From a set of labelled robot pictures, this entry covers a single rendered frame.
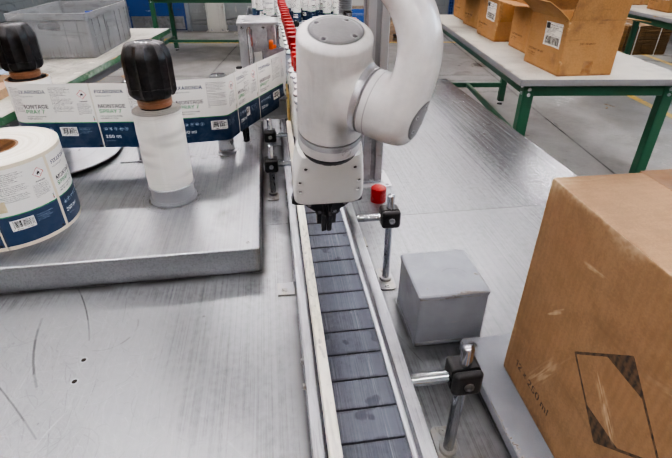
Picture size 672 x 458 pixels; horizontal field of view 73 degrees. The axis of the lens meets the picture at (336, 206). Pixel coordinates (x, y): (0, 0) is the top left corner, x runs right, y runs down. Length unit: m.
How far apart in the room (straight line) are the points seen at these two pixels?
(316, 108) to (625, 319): 0.36
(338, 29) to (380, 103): 0.09
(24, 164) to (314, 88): 0.52
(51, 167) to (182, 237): 0.24
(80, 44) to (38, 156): 1.95
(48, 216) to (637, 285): 0.84
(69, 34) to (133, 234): 2.03
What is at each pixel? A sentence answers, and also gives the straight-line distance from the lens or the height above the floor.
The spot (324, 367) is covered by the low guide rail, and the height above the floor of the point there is 0.91.
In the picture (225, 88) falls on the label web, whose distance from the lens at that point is 1.08.
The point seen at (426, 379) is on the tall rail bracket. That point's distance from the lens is 0.47.
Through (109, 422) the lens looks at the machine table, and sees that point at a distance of 0.65.
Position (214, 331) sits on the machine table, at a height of 0.83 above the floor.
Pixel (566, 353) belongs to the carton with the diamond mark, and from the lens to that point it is 0.52.
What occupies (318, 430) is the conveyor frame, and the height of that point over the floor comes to 0.88.
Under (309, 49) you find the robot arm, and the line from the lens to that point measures 0.49.
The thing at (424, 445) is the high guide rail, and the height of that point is 0.96.
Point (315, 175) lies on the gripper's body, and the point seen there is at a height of 1.05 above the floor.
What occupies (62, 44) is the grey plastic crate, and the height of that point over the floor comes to 0.87.
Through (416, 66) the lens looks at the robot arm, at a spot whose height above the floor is 1.21.
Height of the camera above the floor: 1.32
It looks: 30 degrees down
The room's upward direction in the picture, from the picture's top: straight up
